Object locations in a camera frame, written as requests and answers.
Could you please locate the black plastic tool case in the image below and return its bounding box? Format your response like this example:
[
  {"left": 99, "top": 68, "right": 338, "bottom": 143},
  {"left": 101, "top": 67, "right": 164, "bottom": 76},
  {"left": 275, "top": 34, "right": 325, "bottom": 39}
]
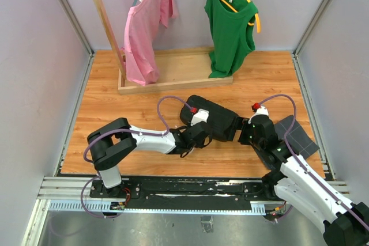
[{"left": 186, "top": 95, "right": 239, "bottom": 142}]

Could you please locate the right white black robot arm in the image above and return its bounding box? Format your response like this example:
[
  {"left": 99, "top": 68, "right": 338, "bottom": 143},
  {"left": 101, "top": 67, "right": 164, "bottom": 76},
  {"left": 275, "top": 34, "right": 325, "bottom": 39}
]
[{"left": 234, "top": 114, "right": 368, "bottom": 245}]

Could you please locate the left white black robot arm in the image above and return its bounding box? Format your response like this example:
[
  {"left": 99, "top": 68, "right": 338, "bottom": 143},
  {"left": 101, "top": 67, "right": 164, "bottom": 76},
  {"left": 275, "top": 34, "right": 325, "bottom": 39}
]
[{"left": 84, "top": 118, "right": 212, "bottom": 198}]

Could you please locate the grey folded cloth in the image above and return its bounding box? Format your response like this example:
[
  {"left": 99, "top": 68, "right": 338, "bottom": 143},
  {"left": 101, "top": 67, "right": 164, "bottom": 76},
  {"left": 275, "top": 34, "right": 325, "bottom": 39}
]
[{"left": 257, "top": 115, "right": 319, "bottom": 170}]

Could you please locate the wooden clothes rack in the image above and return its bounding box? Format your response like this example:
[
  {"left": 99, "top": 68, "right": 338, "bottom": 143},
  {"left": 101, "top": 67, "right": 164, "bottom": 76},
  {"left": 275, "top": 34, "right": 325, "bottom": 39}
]
[{"left": 93, "top": 0, "right": 233, "bottom": 95}]

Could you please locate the green tank top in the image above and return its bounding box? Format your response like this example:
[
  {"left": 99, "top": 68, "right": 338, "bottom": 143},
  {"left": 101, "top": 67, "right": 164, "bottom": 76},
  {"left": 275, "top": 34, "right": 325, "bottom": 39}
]
[{"left": 204, "top": 0, "right": 258, "bottom": 78}]

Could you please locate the pink t-shirt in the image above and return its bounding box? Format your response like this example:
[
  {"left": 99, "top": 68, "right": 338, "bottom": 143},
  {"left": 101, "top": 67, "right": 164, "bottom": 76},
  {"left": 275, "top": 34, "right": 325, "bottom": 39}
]
[{"left": 124, "top": 0, "right": 178, "bottom": 86}]

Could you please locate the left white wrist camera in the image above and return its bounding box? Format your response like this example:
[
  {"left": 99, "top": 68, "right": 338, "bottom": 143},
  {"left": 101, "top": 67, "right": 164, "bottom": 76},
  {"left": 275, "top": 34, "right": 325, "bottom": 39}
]
[{"left": 190, "top": 108, "right": 209, "bottom": 126}]

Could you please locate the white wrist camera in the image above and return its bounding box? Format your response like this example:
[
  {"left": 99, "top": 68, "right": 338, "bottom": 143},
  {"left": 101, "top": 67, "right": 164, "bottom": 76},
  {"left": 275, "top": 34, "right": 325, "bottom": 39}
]
[
  {"left": 248, "top": 103, "right": 269, "bottom": 124},
  {"left": 190, "top": 108, "right": 209, "bottom": 126}
]

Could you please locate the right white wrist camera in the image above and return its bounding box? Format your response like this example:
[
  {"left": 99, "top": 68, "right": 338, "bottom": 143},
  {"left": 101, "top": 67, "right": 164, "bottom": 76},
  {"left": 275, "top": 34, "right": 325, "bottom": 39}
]
[{"left": 248, "top": 103, "right": 269, "bottom": 124}]

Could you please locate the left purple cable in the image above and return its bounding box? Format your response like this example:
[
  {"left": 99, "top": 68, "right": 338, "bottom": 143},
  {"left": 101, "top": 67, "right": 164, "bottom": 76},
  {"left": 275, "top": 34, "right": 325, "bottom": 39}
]
[{"left": 80, "top": 95, "right": 194, "bottom": 219}]

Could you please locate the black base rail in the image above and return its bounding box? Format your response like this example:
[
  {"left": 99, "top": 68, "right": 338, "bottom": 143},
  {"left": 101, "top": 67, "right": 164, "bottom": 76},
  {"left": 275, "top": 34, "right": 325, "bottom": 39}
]
[{"left": 88, "top": 176, "right": 283, "bottom": 211}]

